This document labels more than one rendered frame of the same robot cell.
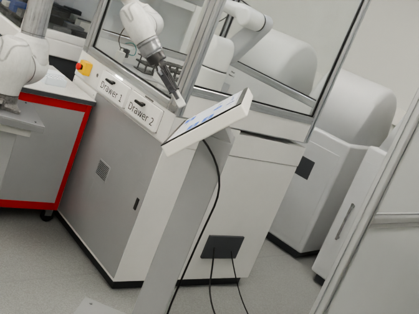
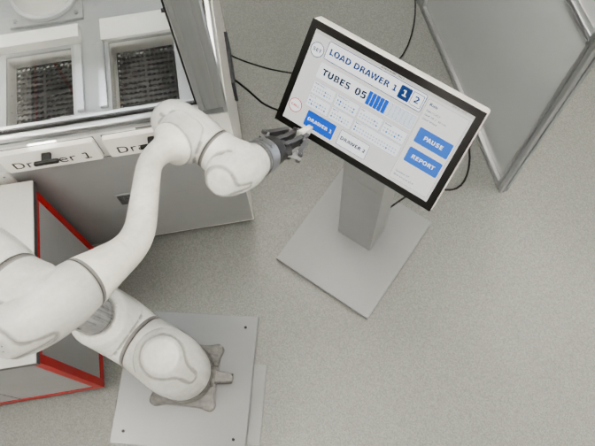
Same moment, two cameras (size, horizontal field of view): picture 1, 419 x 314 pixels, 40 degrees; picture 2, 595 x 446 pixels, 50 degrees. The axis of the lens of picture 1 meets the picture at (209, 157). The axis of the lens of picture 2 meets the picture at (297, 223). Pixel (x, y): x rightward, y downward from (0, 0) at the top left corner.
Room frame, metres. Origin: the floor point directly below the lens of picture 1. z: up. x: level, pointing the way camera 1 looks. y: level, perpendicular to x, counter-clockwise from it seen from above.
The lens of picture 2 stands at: (1.79, 0.88, 2.59)
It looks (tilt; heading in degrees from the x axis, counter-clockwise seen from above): 69 degrees down; 308
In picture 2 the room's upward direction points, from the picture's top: 4 degrees counter-clockwise
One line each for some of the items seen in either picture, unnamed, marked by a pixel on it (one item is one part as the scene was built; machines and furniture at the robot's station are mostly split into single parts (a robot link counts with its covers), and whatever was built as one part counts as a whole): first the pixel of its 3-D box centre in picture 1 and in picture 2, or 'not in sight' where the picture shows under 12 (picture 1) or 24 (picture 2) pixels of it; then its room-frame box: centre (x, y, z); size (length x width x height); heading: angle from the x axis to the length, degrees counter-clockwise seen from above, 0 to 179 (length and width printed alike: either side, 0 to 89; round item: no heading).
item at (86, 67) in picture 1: (84, 67); not in sight; (3.17, 0.83, 0.88); 0.07 x 0.05 x 0.07; 43
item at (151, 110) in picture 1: (143, 110); (154, 139); (2.71, 0.38, 0.87); 0.29 x 0.02 x 0.11; 43
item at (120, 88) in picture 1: (113, 88); (50, 155); (2.94, 0.59, 0.87); 0.29 x 0.02 x 0.11; 43
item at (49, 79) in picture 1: (52, 80); not in sight; (3.01, 0.93, 0.78); 0.12 x 0.08 x 0.04; 139
